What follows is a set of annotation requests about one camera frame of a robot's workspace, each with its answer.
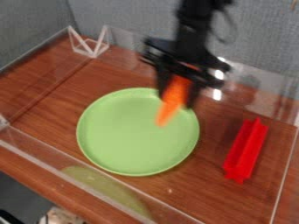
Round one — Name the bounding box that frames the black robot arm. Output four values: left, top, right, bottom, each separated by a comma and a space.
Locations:
143, 0, 237, 109

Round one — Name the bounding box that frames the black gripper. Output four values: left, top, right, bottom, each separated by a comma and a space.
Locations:
143, 24, 232, 109

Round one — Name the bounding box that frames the orange toy carrot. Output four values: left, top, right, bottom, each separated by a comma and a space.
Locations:
155, 75, 193, 127

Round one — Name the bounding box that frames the red plastic block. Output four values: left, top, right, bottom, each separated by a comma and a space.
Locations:
224, 118, 269, 184

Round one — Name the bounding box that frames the green round plate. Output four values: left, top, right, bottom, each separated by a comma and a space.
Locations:
77, 87, 201, 177

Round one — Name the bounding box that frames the clear acrylic corner bracket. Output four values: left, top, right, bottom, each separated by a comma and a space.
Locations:
69, 25, 110, 59

